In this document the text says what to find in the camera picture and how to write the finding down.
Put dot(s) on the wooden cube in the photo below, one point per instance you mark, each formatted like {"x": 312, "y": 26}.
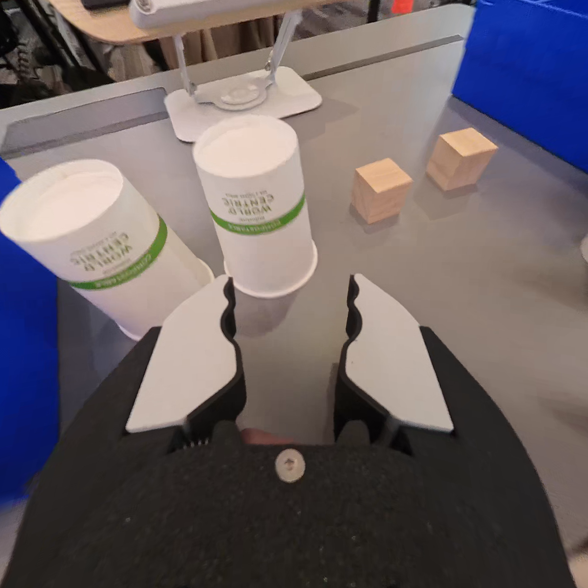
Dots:
{"x": 381, "y": 193}
{"x": 459, "y": 160}

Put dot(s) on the orange traffic cone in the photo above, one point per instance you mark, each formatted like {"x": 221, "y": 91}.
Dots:
{"x": 402, "y": 5}

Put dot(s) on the white paper cup green band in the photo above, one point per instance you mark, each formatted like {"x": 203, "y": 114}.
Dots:
{"x": 92, "y": 239}
{"x": 257, "y": 229}

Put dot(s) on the blue plastic bin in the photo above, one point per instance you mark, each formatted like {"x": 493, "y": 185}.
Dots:
{"x": 23, "y": 344}
{"x": 528, "y": 69}

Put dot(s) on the instruction sheet on stand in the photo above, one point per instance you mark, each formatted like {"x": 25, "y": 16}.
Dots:
{"x": 294, "y": 99}

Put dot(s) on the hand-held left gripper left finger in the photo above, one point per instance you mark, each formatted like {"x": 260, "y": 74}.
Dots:
{"x": 183, "y": 367}

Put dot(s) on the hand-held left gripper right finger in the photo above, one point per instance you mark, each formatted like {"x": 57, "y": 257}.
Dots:
{"x": 395, "y": 367}

